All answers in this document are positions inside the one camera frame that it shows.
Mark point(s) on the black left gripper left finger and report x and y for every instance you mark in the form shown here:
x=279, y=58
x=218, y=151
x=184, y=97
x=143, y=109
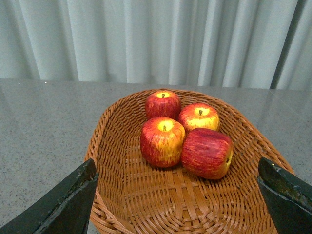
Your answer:
x=65, y=209

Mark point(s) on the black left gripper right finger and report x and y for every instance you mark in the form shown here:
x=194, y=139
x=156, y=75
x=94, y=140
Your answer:
x=287, y=197

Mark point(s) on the dark red streaked apple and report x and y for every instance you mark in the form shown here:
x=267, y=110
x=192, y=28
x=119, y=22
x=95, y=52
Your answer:
x=207, y=153

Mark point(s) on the red apple yellow top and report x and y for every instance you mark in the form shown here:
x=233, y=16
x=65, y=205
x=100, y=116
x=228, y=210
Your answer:
x=161, y=141

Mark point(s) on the brown woven wicker basket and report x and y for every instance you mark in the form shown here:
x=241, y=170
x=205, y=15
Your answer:
x=132, y=197

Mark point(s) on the grey pleated curtain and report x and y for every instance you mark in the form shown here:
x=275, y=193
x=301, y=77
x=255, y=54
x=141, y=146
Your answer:
x=226, y=43

